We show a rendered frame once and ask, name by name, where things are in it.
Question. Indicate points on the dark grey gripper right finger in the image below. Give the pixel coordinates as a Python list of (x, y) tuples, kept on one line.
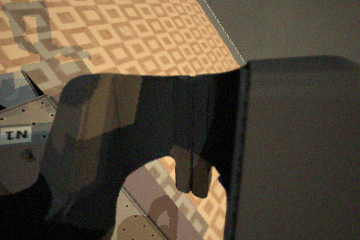
[(284, 136)]

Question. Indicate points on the white label with black text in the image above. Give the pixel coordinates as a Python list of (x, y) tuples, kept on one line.
[(15, 135)]

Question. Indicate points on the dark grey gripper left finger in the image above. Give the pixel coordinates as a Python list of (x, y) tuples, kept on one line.
[(106, 126)]

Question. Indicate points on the grey flat base plate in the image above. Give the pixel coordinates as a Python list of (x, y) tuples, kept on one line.
[(39, 112)]

